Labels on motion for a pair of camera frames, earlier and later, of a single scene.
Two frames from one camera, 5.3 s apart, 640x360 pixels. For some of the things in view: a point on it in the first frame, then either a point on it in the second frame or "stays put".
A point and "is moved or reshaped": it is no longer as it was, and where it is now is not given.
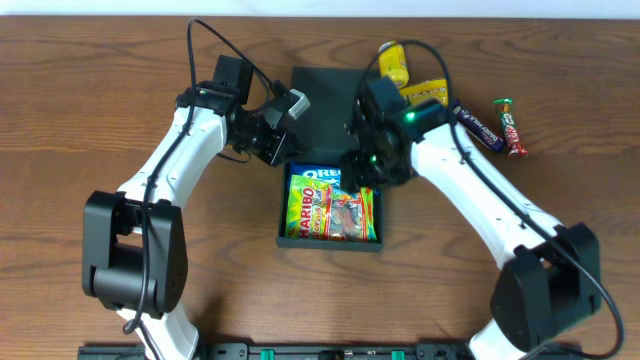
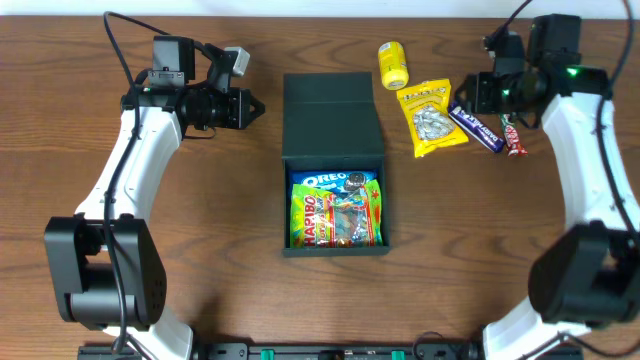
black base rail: x=288 y=351 stays put
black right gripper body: x=361 y=175 → x=480 y=92
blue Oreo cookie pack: x=328 y=173 is moved or reshaped
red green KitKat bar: x=514 y=144 stays put
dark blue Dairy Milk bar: x=478 y=128 stays put
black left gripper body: x=279 y=148 → x=241 y=108
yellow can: x=392 y=63 stays put
